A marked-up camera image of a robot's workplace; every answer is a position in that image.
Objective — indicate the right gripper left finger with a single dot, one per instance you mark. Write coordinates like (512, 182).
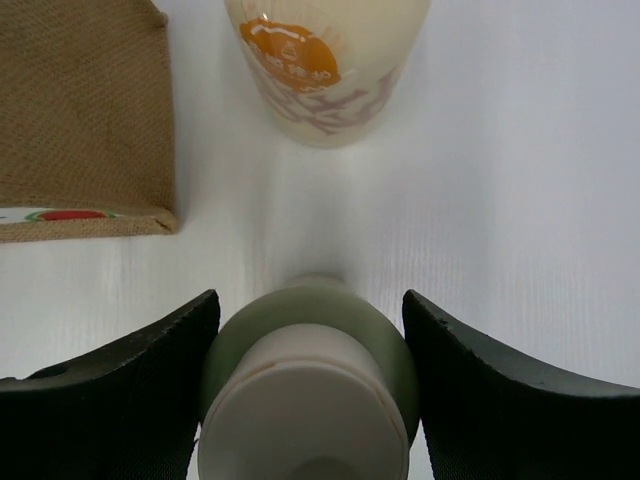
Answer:
(126, 410)

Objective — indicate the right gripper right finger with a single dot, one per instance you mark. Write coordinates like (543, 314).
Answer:
(490, 411)

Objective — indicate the cream pump lotion bottle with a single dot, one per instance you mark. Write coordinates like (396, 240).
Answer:
(325, 70)

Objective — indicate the burlap watermelon canvas bag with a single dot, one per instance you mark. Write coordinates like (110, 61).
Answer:
(87, 124)

